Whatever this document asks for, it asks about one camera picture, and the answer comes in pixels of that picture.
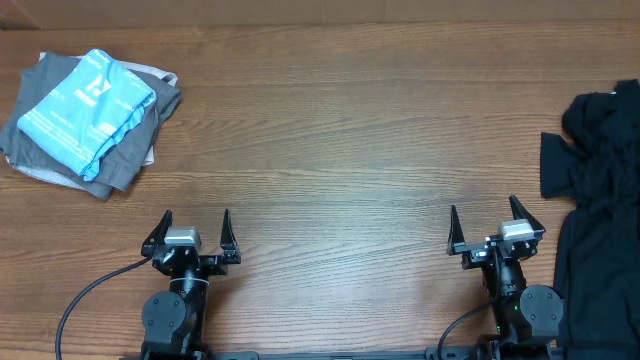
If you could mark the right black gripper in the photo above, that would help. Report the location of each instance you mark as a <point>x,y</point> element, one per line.
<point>475,252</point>

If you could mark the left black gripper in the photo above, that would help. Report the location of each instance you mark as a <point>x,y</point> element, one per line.
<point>215,265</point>

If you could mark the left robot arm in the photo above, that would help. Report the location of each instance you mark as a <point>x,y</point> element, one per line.
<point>174,319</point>

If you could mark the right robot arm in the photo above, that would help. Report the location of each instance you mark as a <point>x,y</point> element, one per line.
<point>527,317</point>

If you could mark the pile of black clothes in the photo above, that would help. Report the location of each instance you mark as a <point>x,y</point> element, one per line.
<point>595,163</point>

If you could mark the folded dark grey shirt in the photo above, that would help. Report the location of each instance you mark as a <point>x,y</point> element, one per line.
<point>132,145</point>

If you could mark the folded light blue shirt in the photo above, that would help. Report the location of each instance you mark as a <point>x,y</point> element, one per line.
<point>88,113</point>

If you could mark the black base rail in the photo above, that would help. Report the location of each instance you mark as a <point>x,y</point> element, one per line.
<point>430,353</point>

